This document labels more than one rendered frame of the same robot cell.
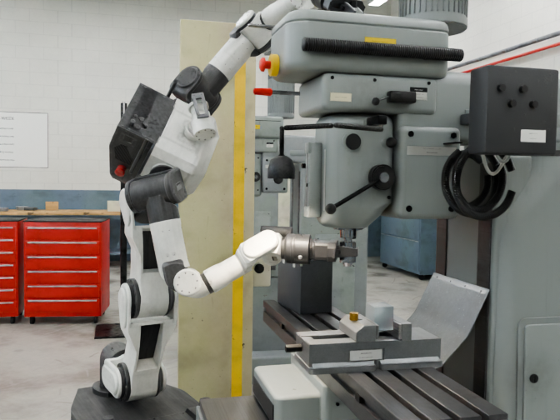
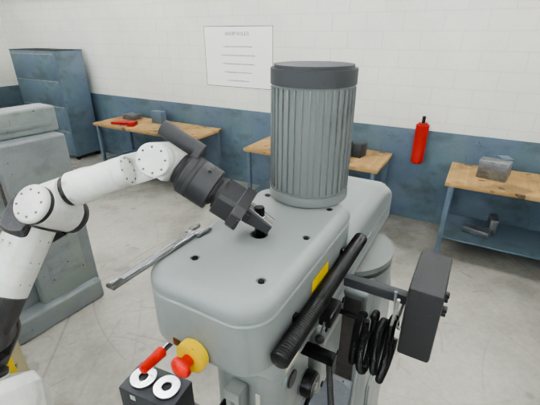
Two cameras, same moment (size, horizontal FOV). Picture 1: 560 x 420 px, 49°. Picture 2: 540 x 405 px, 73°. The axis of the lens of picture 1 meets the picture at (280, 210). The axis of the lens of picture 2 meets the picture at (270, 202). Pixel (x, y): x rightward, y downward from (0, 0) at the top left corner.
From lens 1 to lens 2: 1.55 m
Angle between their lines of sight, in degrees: 49
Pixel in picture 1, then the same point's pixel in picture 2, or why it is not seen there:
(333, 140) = (272, 388)
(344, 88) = not seen: hidden behind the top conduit
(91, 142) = not seen: outside the picture
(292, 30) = (250, 337)
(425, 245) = (76, 134)
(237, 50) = (33, 255)
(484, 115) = (431, 337)
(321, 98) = (274, 376)
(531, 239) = not seen: hidden behind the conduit
